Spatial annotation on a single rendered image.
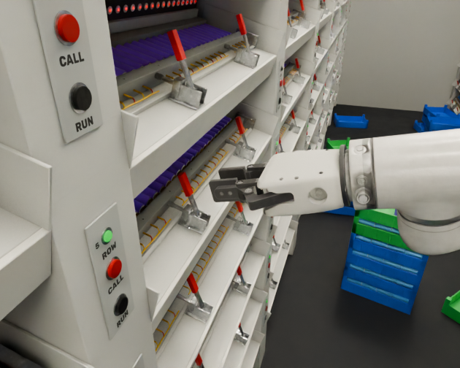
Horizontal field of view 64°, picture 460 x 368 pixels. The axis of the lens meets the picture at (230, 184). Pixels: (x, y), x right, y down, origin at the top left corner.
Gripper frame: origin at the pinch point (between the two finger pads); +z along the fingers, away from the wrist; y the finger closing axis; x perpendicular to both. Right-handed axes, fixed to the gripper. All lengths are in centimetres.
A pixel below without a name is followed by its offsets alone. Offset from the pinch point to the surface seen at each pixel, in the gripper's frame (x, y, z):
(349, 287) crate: -102, 95, -1
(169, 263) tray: -6.8, -8.8, 7.3
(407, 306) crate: -106, 89, -25
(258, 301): -63, 42, 21
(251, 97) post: 2.0, 42.9, 8.7
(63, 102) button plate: 17.9, -23.8, -1.3
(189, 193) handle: -0.9, -0.2, 6.5
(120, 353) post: -5.9, -23.4, 4.9
